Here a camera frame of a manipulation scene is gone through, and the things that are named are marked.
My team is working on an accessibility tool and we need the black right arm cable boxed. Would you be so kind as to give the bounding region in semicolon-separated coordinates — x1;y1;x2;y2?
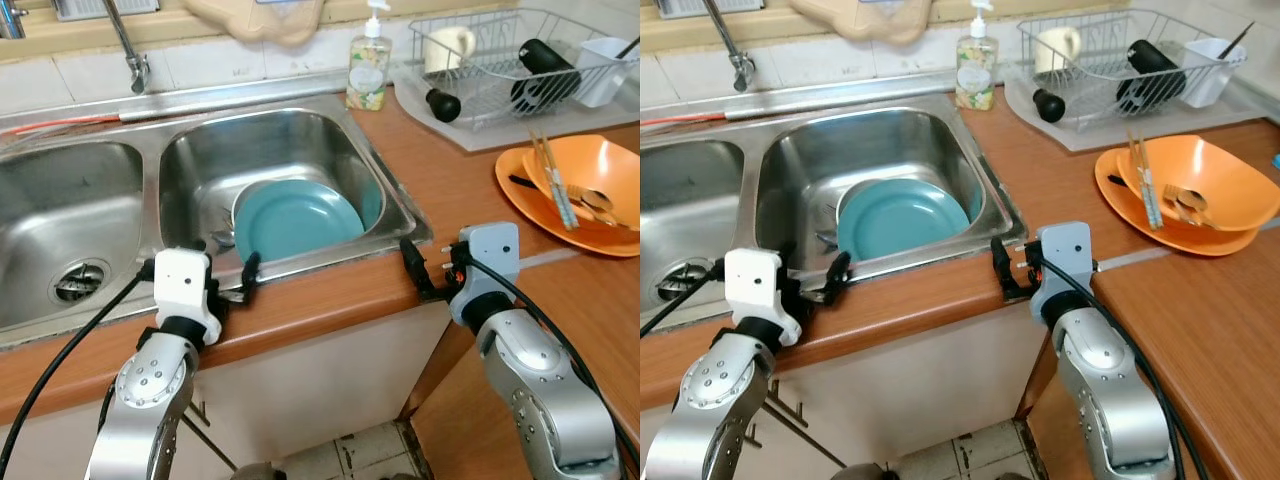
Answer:
1035;255;1186;480
462;255;641;471

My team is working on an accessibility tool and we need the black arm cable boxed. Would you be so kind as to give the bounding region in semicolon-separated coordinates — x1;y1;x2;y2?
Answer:
0;258;156;476
1035;255;1186;480
462;255;641;471
640;258;726;339

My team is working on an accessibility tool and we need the white cabinet door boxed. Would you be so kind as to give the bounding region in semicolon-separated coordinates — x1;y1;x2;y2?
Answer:
0;300;451;480
640;300;1051;480

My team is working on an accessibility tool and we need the clear soap pump bottle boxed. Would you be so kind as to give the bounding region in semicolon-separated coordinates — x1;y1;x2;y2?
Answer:
955;0;999;111
346;0;393;113

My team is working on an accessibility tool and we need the brown wooden cabinet door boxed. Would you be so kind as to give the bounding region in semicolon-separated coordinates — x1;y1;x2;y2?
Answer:
410;340;561;480
1020;370;1101;480

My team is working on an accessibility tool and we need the wooden chopstick with patterned end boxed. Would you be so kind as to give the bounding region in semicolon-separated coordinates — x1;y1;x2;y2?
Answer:
1136;126;1169;227
528;128;573;231
540;126;581;227
1126;128;1159;231

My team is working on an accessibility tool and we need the gold spoon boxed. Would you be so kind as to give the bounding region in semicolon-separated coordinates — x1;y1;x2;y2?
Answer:
572;186;619;223
1178;192;1216;226

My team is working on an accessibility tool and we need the white cutlery holder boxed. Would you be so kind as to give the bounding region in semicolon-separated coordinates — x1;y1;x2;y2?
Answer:
1180;38;1248;109
575;37;639;109

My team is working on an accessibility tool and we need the chrome faucet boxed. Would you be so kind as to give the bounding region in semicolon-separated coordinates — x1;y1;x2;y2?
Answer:
700;0;758;93
100;0;151;96

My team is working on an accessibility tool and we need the black bottle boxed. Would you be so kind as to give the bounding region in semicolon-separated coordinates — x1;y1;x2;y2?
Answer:
510;38;583;116
1115;38;1188;114

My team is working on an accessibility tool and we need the wire dish rack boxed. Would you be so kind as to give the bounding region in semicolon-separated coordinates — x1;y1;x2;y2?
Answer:
1015;8;1251;131
405;8;641;131

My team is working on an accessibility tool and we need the stainless steel double sink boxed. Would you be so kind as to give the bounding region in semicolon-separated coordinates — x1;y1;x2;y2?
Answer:
640;92;1029;331
0;92;436;351

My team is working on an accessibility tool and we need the grey drain tray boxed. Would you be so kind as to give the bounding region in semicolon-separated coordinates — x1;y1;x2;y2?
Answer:
392;60;641;153
1003;75;1266;153

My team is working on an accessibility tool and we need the metal cabinet handle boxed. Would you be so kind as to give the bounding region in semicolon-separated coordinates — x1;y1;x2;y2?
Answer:
745;385;831;469
180;400;241;471

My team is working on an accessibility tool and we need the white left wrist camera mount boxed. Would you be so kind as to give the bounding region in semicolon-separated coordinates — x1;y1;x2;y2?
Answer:
153;248;223;346
724;248;801;346

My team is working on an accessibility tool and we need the black round knob object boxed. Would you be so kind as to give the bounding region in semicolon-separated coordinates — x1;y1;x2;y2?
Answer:
425;88;463;124
1033;88;1068;124

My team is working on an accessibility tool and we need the cream mug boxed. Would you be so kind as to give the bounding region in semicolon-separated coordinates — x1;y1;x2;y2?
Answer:
423;26;477;76
1033;26;1083;76

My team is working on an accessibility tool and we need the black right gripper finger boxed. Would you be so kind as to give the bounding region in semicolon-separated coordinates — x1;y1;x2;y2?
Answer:
400;238;431;301
990;238;1015;299

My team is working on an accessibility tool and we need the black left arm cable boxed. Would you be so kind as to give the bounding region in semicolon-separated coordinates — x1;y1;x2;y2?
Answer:
0;258;156;476
640;258;726;339

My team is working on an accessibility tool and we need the teal plate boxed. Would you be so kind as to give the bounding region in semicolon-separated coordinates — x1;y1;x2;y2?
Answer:
232;180;366;263
836;178;971;261

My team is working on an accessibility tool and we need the white slatted tray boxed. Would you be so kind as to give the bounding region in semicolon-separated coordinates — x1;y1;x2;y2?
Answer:
655;0;716;21
55;0;131;23

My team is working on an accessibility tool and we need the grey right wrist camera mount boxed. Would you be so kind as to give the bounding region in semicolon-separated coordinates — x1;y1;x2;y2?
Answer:
447;222;521;326
1030;222;1093;323

